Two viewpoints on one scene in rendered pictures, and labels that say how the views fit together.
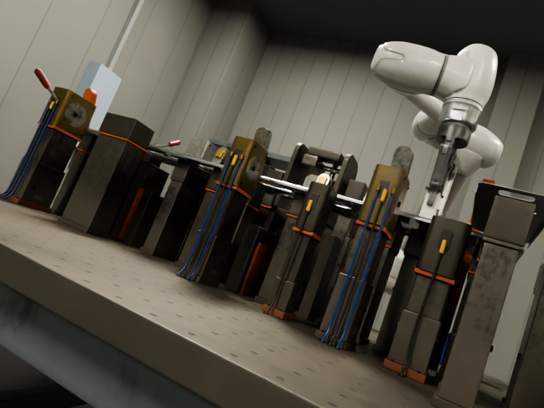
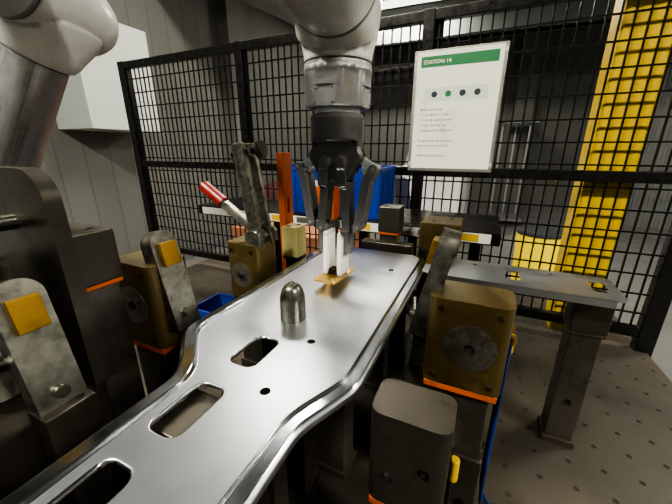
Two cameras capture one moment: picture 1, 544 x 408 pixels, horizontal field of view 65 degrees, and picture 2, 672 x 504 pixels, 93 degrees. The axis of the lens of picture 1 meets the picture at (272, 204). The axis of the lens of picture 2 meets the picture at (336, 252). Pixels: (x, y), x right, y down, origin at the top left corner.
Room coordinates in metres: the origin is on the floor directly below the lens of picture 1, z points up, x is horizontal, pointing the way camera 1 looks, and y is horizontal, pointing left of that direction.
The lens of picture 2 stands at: (0.99, 0.13, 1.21)
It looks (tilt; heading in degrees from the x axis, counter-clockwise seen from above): 18 degrees down; 268
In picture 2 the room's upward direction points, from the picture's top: straight up
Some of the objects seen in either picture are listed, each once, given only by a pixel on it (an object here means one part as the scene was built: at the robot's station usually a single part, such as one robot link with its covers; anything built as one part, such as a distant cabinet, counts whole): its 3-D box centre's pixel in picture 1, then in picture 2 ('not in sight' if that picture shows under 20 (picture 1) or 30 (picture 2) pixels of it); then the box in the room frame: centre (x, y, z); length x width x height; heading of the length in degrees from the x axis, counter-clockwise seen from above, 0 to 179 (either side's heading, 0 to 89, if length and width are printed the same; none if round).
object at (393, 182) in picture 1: (363, 256); (466, 414); (0.81, -0.20, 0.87); 0.12 x 0.07 x 0.35; 153
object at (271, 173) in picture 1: (261, 230); not in sight; (1.40, 0.00, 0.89); 0.12 x 0.07 x 0.38; 153
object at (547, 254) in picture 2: not in sight; (534, 263); (-0.79, -2.32, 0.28); 0.37 x 0.36 x 0.57; 69
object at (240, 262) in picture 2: not in sight; (252, 325); (1.14, -0.43, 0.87); 0.10 x 0.07 x 0.35; 153
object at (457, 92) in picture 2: not in sight; (453, 112); (0.64, -0.79, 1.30); 0.23 x 0.02 x 0.31; 153
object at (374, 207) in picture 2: not in sight; (338, 188); (0.95, -0.82, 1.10); 0.30 x 0.17 x 0.13; 154
